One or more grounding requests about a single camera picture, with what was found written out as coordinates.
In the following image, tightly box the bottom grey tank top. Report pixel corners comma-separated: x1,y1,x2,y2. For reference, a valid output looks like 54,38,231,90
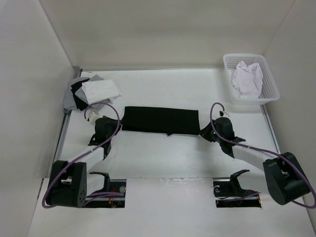
63,77,90,113

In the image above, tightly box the white plastic basket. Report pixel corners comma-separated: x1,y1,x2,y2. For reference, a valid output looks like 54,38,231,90
223,54,280,106

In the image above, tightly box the purple cable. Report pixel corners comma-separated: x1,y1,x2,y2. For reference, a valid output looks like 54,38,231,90
209,102,316,209
41,102,124,210

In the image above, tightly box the folded white tank top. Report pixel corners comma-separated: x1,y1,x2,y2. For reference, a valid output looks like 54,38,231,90
82,79,122,105

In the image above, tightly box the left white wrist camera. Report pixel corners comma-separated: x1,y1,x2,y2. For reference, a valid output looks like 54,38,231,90
87,111,101,125

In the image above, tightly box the white tank top in basket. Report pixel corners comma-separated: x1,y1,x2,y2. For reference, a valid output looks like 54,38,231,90
232,61,263,99

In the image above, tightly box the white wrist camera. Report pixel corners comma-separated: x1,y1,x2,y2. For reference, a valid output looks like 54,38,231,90
87,111,101,125
219,111,230,117

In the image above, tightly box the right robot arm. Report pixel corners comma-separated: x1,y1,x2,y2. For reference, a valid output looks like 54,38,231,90
199,117,316,205

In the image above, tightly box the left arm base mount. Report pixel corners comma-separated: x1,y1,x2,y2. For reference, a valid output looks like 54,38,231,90
83,179,126,208

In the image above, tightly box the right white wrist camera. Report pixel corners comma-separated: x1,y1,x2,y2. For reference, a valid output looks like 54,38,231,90
219,111,230,117

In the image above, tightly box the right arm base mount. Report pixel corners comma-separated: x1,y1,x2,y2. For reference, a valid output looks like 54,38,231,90
213,169,262,208

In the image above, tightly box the black tank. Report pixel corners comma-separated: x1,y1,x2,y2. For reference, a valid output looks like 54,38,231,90
71,79,90,111
121,106,200,136

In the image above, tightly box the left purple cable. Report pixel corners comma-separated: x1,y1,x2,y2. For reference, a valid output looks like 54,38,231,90
41,102,124,210

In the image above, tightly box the folded grey tank top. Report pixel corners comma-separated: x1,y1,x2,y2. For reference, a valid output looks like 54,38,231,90
71,75,109,111

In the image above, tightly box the folded black tank top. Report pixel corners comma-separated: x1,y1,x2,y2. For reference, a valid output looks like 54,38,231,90
71,79,90,111

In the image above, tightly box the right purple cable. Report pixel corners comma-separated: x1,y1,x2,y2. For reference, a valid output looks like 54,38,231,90
209,102,316,209

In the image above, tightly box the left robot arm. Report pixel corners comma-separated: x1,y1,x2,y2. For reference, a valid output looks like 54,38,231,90
42,117,124,208

